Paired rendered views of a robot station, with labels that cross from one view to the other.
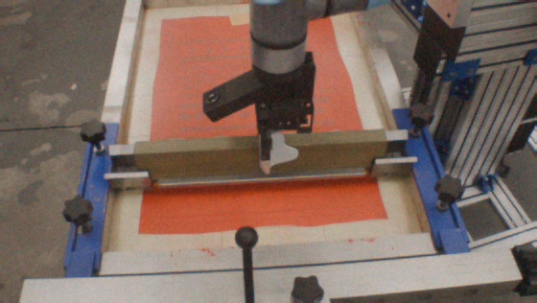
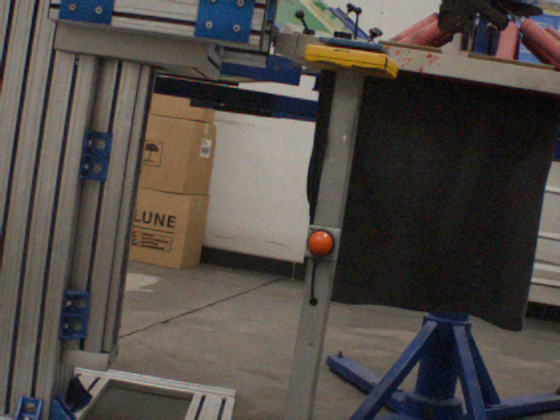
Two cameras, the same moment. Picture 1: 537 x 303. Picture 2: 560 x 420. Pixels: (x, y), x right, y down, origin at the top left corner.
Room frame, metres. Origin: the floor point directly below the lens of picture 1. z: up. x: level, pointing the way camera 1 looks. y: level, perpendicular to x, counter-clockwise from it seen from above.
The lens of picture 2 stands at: (3.10, 0.37, 0.80)
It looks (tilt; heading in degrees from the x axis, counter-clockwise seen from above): 3 degrees down; 196
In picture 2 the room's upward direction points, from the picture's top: 9 degrees clockwise
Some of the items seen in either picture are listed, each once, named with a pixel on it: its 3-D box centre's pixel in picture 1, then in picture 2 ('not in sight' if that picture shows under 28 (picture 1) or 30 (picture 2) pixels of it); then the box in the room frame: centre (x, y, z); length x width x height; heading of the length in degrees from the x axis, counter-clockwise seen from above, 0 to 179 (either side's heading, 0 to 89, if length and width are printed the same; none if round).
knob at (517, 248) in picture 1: (518, 270); not in sight; (0.33, -0.37, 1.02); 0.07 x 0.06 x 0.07; 4
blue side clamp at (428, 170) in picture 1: (423, 178); not in sight; (0.53, -0.28, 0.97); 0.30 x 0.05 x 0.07; 4
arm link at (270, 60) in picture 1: (277, 45); not in sight; (0.55, -0.02, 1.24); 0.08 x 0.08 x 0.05
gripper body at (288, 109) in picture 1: (281, 91); (459, 8); (0.55, -0.03, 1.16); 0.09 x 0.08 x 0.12; 94
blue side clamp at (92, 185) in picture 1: (97, 197); not in sight; (0.50, 0.27, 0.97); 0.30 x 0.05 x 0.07; 4
